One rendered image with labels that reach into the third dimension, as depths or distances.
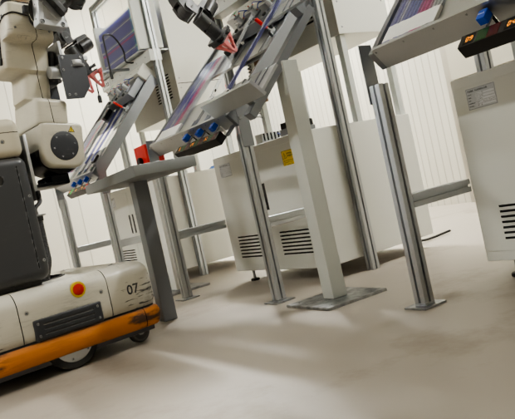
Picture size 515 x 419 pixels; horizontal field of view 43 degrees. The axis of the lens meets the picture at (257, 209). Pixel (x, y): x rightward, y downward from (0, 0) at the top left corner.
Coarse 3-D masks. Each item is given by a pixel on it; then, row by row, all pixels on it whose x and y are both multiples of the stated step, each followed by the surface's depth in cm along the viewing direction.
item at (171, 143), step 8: (208, 120) 251; (216, 120) 248; (224, 120) 245; (192, 128) 263; (224, 128) 251; (168, 136) 282; (176, 136) 276; (152, 144) 294; (160, 144) 289; (168, 144) 286; (176, 144) 282; (184, 144) 278; (160, 152) 297; (168, 152) 293
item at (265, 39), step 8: (280, 24) 267; (264, 32) 277; (264, 40) 270; (240, 48) 291; (248, 48) 280; (256, 48) 272; (264, 48) 263; (216, 56) 316; (240, 56) 283; (256, 56) 268; (224, 64) 295; (232, 64) 284; (248, 64) 283
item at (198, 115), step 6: (216, 96) 272; (204, 102) 280; (198, 108) 282; (192, 114) 284; (198, 114) 277; (204, 114) 269; (186, 120) 285; (192, 120) 278; (198, 120) 270; (204, 120) 261; (186, 126) 278
